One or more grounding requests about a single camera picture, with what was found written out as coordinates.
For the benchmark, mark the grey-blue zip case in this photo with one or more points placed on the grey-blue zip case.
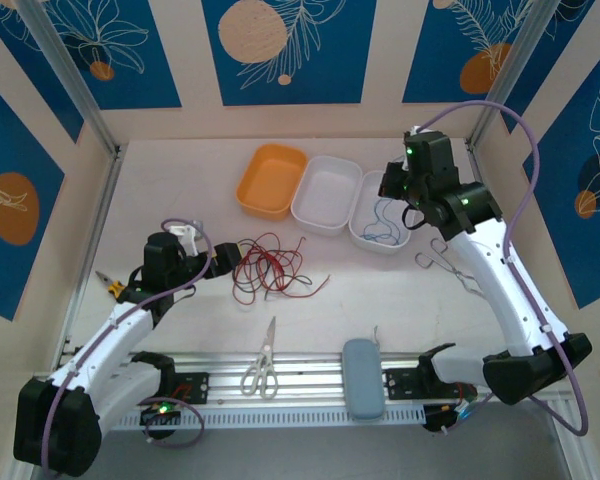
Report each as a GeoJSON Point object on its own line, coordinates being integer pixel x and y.
{"type": "Point", "coordinates": [362, 380]}

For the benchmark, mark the orange plastic bin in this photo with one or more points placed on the orange plastic bin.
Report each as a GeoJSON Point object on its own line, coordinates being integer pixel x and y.
{"type": "Point", "coordinates": [270, 180]}

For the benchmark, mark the silver metal tongs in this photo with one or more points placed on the silver metal tongs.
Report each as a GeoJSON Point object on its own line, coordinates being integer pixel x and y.
{"type": "Point", "coordinates": [452, 270]}

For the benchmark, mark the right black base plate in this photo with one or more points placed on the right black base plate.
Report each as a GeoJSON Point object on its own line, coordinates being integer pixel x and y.
{"type": "Point", "coordinates": [405, 385]}

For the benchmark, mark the aluminium corner post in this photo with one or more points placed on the aluminium corner post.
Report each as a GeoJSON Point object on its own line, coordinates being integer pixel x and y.
{"type": "Point", "coordinates": [65, 70]}
{"type": "Point", "coordinates": [515, 70]}

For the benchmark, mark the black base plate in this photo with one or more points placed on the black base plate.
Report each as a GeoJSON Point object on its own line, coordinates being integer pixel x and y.
{"type": "Point", "coordinates": [405, 385]}
{"type": "Point", "coordinates": [195, 387]}

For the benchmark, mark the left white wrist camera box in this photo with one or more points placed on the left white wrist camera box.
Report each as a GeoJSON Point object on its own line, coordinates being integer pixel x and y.
{"type": "Point", "coordinates": [186, 232]}

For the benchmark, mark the aluminium rail frame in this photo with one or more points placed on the aluminium rail frame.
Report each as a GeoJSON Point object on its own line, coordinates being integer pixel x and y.
{"type": "Point", "coordinates": [310, 375]}

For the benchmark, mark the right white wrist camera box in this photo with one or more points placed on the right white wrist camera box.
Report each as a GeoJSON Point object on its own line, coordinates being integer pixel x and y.
{"type": "Point", "coordinates": [407, 160]}

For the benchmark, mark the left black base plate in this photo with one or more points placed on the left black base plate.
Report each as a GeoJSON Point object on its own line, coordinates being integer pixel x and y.
{"type": "Point", "coordinates": [195, 387]}

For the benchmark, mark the white plastic bin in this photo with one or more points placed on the white plastic bin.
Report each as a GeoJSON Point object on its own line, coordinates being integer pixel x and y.
{"type": "Point", "coordinates": [370, 250]}
{"type": "Point", "coordinates": [325, 195]}

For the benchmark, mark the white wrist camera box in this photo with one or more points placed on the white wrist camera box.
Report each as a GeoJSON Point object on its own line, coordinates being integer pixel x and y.
{"type": "Point", "coordinates": [186, 232]}
{"type": "Point", "coordinates": [407, 160]}

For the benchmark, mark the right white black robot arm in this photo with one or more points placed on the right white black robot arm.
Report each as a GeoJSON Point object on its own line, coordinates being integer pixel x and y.
{"type": "Point", "coordinates": [505, 300]}

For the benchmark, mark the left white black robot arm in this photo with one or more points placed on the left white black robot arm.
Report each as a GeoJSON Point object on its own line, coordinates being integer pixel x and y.
{"type": "Point", "coordinates": [105, 345]}

